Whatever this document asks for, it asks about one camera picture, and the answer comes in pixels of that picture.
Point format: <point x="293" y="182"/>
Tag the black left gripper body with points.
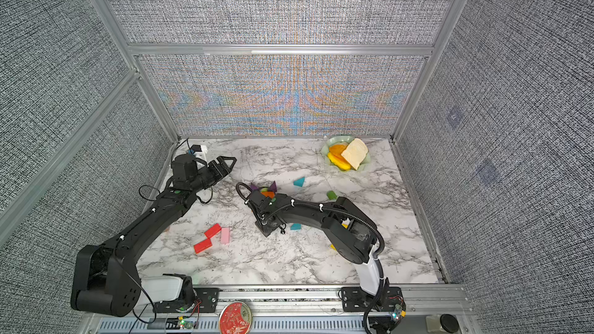
<point x="204" y="179"/>

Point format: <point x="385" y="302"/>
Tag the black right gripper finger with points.
<point x="243" y="191"/>
<point x="265" y="227"/>

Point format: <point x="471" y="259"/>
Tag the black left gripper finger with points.
<point x="224" y="169"/>
<point x="227" y="159"/>

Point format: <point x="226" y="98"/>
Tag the orange rectangle block top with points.
<point x="268" y="194"/>

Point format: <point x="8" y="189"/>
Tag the pink rectangle block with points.
<point x="225" y="236"/>

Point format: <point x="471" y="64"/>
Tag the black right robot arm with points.
<point x="353" y="234"/>

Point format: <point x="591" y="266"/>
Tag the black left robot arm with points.
<point x="106" y="279"/>

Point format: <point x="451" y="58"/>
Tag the red rectangle block upper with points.
<point x="213" y="231"/>

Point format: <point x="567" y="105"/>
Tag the red rectangle block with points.
<point x="202" y="246"/>
<point x="213" y="231"/>

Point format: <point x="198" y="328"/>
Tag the green cube block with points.
<point x="331" y="195"/>

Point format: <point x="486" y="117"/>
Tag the red rectangle block lower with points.
<point x="202" y="246"/>

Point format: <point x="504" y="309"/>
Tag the orange round food toy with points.
<point x="338" y="149"/>

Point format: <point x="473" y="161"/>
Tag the green glass plate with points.
<point x="342" y="138"/>

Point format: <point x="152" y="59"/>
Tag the red round tin lid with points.
<point x="236" y="318"/>

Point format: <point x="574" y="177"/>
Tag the beige bread slice toy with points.
<point x="355" y="153"/>

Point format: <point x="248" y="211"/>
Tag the black knob on box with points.
<point x="444" y="323"/>

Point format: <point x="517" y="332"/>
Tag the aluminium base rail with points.
<point x="292" y="309"/>

